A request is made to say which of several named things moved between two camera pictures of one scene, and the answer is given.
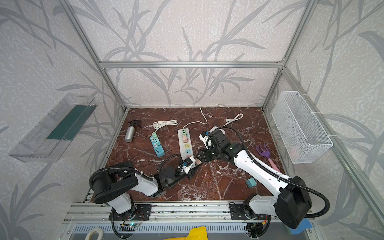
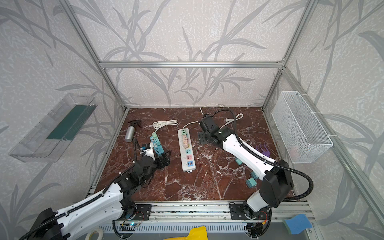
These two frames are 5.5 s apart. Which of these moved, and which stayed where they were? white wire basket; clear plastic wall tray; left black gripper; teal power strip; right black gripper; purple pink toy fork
Moved: left black gripper; right black gripper
Stayed: purple pink toy fork; white wire basket; clear plastic wall tray; teal power strip
